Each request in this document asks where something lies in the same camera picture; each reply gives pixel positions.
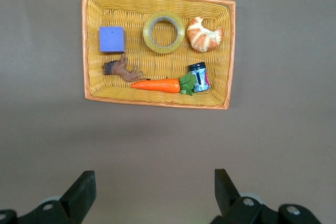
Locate orange toy carrot green leaves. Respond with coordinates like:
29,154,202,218
130,72,197,97

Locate toy croissant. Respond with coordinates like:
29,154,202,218
186,16,224,53

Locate orange rimmed yellow wicker basket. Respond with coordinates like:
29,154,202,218
81,0,236,110

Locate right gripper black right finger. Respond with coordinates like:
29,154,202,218
211,168,279,224

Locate purple foam cube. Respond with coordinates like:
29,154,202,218
99,26,126,54

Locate clear yellowish tape roll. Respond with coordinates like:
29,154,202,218
143,10,186,55

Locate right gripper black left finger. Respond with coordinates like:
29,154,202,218
18,170,97,224

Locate brown toy lion figure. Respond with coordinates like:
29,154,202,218
101,54,144,82

